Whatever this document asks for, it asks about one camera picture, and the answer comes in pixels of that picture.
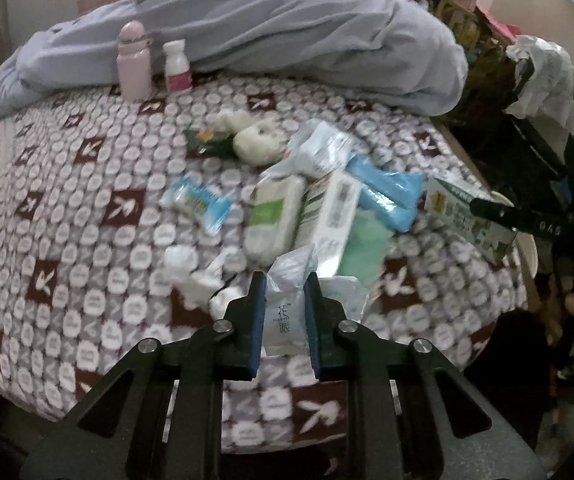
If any white trash bin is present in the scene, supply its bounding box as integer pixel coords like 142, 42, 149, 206
486, 190, 540, 311

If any green white medicine box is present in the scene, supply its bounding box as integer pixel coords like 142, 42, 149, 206
425, 172, 516, 264

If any wooden crib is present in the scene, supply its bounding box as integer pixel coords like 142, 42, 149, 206
426, 0, 509, 117

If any white bottle red label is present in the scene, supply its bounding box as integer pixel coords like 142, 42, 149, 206
163, 39, 193, 93

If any white patterned cloth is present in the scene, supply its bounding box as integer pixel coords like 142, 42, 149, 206
505, 35, 574, 127

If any dark green snack wrapper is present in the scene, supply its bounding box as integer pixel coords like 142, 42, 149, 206
184, 128, 235, 158

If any grey blue blanket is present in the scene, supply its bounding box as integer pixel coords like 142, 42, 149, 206
0, 0, 468, 118

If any blue white candy wrapper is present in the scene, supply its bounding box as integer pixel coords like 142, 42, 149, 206
159, 178, 232, 236

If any green white tissue pack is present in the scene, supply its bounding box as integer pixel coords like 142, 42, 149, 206
244, 176, 307, 266

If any silver plastic bag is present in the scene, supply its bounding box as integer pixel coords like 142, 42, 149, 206
260, 119, 353, 182

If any green cloth piece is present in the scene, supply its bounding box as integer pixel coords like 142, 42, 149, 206
337, 209, 393, 288

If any cream plush toy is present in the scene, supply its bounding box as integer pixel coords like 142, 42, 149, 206
211, 110, 287, 167

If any pink bottle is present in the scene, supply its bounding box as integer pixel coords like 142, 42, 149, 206
117, 21, 151, 102

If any white striped carton box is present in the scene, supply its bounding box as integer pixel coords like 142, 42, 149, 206
293, 170, 362, 278

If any crumpled white tissue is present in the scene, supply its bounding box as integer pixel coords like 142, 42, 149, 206
163, 245, 246, 321

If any blue plastic wrapper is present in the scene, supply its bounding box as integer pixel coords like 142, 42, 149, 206
345, 155, 425, 233

